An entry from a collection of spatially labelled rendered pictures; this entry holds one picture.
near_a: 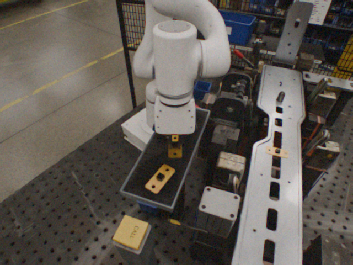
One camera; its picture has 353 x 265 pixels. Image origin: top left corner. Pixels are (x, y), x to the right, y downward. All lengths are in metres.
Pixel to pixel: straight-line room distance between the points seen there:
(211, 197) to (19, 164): 2.10
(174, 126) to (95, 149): 0.83
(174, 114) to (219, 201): 0.26
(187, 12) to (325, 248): 0.69
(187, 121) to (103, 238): 0.67
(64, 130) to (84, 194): 1.50
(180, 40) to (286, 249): 0.61
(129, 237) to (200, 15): 0.49
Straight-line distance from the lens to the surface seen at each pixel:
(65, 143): 2.47
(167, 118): 0.55
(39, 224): 1.20
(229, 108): 0.83
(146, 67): 0.97
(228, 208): 0.63
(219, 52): 0.47
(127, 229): 0.55
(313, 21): 1.75
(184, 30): 0.45
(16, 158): 2.59
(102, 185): 1.18
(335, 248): 0.79
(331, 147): 0.99
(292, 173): 0.90
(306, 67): 1.52
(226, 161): 0.75
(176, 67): 0.46
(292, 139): 1.01
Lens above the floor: 1.67
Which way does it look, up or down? 46 degrees down
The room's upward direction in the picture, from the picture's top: straight up
